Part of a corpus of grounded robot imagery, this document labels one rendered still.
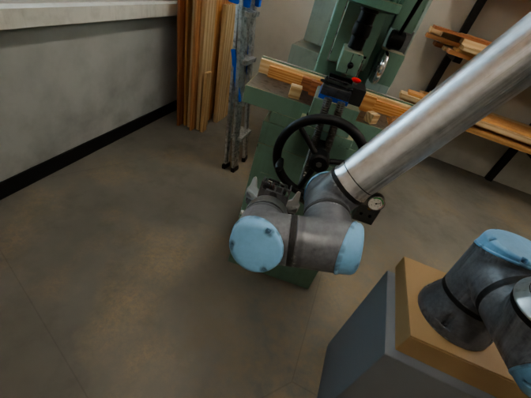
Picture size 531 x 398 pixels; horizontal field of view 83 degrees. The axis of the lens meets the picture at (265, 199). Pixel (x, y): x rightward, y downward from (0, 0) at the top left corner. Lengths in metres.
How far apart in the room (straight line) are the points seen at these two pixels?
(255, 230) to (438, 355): 0.61
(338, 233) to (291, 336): 1.01
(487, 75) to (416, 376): 0.71
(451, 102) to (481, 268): 0.42
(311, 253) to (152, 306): 1.04
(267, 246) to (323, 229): 0.09
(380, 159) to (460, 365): 0.58
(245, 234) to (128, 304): 1.03
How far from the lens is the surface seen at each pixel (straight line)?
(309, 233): 0.48
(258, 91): 1.06
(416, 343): 0.89
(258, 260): 0.49
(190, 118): 2.57
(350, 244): 0.49
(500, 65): 0.57
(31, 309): 1.52
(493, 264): 0.82
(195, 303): 1.44
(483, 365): 0.96
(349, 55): 1.12
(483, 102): 0.56
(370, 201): 1.14
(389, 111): 1.22
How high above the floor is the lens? 1.24
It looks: 38 degrees down
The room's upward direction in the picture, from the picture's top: 17 degrees clockwise
